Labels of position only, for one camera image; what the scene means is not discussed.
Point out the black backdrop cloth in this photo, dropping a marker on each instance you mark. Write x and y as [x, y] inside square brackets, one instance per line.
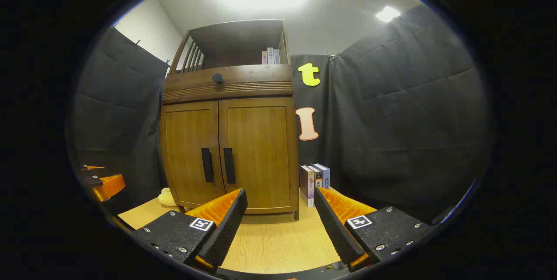
[413, 119]

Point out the purple book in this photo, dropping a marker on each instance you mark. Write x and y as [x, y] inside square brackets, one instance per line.
[307, 184]

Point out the small ceiling light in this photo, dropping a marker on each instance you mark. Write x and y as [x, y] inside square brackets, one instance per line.
[387, 13]

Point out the black and white book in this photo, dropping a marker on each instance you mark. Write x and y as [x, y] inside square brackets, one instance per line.
[317, 177]

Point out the wooden double-door shoe cabinet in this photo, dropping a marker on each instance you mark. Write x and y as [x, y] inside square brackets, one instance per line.
[235, 40]

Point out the yellow plush toy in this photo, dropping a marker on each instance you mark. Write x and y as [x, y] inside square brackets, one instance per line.
[167, 198]

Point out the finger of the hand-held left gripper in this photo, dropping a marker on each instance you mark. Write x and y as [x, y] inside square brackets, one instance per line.
[112, 185]
[95, 167]

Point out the grey book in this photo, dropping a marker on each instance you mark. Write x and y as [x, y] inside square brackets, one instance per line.
[276, 57]

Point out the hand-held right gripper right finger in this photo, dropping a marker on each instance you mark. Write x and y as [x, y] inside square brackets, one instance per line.
[333, 227]

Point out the pink book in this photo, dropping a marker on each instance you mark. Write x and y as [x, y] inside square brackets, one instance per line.
[264, 58]

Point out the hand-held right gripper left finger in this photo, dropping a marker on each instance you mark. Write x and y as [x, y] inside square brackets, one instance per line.
[228, 227]

